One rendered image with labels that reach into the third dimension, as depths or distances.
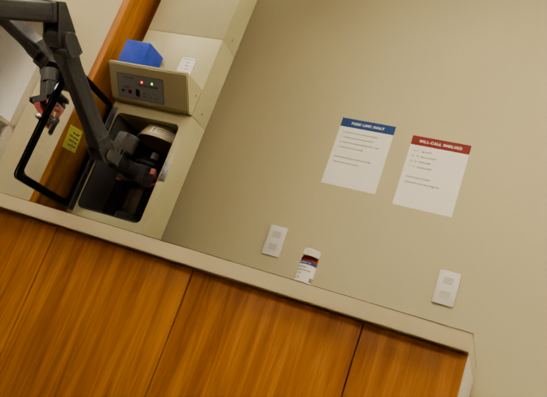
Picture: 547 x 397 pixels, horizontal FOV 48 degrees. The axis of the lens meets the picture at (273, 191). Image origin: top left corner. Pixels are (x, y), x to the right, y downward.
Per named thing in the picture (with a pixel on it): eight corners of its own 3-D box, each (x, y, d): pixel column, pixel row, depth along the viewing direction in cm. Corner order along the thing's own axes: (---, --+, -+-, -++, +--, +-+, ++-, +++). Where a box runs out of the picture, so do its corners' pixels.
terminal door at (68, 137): (67, 208, 207) (113, 104, 217) (14, 176, 179) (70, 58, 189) (64, 208, 208) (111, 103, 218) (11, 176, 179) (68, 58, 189)
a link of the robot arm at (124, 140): (87, 152, 196) (104, 158, 192) (103, 120, 199) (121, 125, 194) (112, 167, 206) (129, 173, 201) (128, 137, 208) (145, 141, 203)
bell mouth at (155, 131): (151, 150, 231) (157, 137, 232) (191, 160, 224) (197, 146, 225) (127, 130, 215) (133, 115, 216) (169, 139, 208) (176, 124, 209)
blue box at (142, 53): (131, 76, 221) (141, 54, 223) (154, 80, 217) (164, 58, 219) (116, 61, 212) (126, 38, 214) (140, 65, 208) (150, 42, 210)
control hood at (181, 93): (115, 100, 220) (125, 76, 222) (192, 115, 207) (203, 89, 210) (97, 84, 210) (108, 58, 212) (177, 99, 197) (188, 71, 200)
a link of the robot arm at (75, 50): (37, 33, 174) (60, 37, 168) (54, 25, 178) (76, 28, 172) (89, 161, 198) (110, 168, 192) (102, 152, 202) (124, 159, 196)
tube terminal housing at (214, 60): (100, 243, 230) (177, 65, 250) (173, 266, 218) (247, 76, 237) (59, 223, 208) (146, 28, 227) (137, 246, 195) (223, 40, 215)
